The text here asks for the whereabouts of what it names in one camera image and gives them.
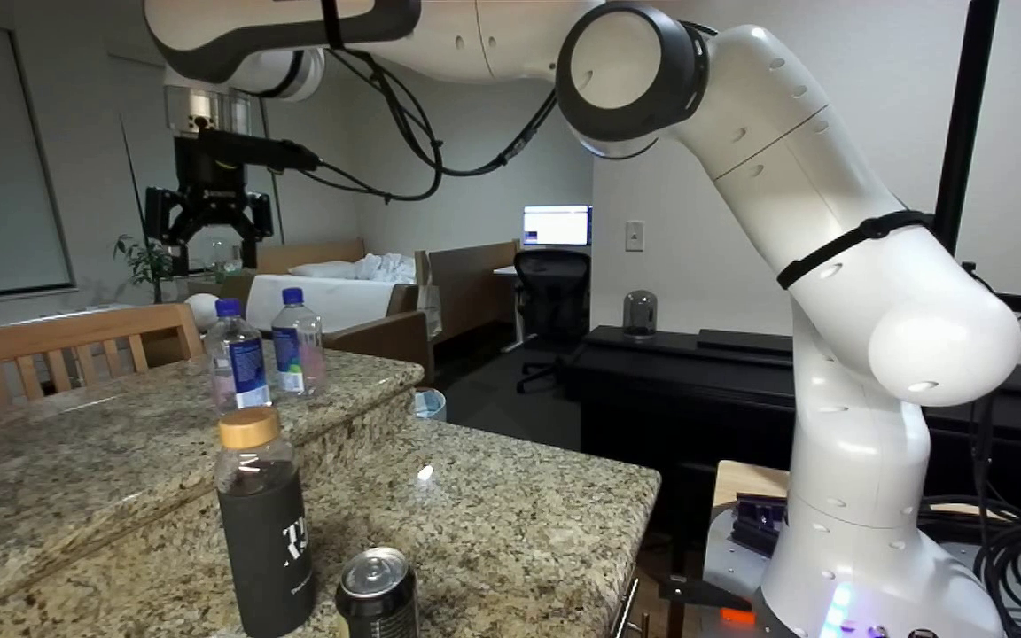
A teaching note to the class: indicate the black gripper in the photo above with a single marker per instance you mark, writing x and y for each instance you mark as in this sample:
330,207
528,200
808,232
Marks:
210,191

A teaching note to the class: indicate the clear water bottle blue cap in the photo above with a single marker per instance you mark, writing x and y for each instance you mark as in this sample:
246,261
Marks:
236,358

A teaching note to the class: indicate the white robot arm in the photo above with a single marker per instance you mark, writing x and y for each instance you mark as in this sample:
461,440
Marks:
889,323

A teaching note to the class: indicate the green potted plant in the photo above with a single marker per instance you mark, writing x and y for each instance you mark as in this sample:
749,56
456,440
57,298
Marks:
149,263

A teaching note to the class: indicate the wooden chair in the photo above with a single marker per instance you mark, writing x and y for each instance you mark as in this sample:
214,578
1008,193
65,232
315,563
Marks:
78,350

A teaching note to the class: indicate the computer monitor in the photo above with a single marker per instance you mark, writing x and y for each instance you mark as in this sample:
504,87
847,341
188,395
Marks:
556,226

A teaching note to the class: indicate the black labelled bottle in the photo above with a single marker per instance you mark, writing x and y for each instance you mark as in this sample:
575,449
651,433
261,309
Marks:
262,521

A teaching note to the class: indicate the black office chair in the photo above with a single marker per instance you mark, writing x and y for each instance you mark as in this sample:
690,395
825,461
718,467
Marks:
555,306

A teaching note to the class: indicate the metal can tumbler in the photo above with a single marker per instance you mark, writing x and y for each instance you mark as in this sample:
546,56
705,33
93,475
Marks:
376,592

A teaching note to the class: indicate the black low cabinet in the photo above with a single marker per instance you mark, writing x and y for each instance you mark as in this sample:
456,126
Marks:
683,403

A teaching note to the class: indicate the black vertical pole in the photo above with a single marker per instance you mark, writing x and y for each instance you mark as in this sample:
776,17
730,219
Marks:
965,107

